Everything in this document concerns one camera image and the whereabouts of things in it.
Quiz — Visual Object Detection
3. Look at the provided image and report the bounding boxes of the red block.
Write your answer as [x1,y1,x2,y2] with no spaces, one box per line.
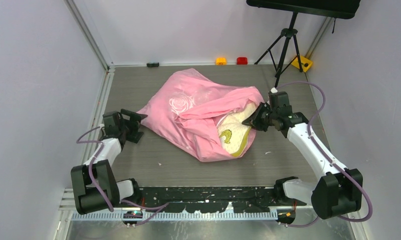
[236,56,249,65]

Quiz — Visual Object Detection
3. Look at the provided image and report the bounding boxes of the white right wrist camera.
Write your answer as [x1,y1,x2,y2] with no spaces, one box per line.
[270,87,278,94]

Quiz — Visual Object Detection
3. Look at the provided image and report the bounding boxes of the orange block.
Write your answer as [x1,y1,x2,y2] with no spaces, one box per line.
[215,57,227,66]

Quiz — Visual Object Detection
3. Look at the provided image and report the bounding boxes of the aluminium frame rail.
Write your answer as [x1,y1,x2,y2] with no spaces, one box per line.
[59,189,313,224]

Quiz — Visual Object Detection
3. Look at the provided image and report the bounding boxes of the black tripod stand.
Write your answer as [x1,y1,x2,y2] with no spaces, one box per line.
[254,12,304,88]

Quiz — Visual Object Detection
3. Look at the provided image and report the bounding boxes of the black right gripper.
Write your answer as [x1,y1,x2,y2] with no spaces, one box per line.
[244,101,278,132]

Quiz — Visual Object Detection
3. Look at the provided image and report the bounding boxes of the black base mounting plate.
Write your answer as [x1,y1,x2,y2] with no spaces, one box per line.
[109,186,307,215]

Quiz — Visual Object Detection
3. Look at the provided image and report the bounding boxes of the pink floral pillowcase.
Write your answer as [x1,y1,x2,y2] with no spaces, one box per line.
[138,68,264,162]

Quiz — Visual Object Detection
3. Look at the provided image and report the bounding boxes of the yellow corner bracket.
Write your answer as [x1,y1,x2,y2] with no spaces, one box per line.
[290,56,314,73]

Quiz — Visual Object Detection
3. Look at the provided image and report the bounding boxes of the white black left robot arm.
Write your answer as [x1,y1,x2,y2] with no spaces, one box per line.
[70,109,147,215]

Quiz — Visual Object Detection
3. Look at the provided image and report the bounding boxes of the black panel on tripod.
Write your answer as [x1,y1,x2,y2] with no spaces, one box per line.
[246,0,361,20]

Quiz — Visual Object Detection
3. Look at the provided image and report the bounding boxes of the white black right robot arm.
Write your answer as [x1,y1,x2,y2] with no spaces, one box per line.
[242,91,363,219]

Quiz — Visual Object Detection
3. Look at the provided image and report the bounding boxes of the white pillow with yellow trim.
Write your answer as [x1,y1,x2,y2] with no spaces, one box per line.
[217,102,257,158]

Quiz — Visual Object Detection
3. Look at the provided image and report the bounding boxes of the small black wall device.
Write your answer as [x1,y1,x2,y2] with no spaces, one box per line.
[146,62,160,68]

